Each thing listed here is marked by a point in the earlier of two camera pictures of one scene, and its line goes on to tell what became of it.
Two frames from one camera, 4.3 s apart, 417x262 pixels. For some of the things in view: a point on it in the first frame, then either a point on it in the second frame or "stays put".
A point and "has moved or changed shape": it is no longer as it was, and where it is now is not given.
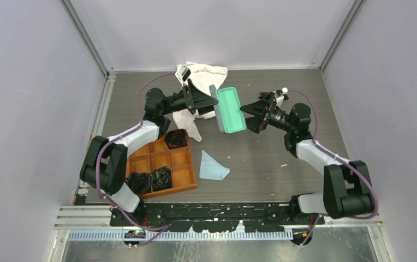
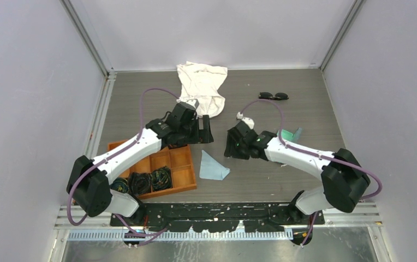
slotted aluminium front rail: x=147 y=236 stays put
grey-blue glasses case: x=231 y=117 has moved or changed shape
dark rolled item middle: x=140 y=183 stays put
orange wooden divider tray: x=158 y=154 stays put
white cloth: x=207 y=78 stays put
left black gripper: x=198 y=99 → x=203 y=136
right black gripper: x=259 y=107 → x=231 y=150
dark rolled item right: x=161 y=179 stays put
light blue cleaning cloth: x=209 y=170 stays put
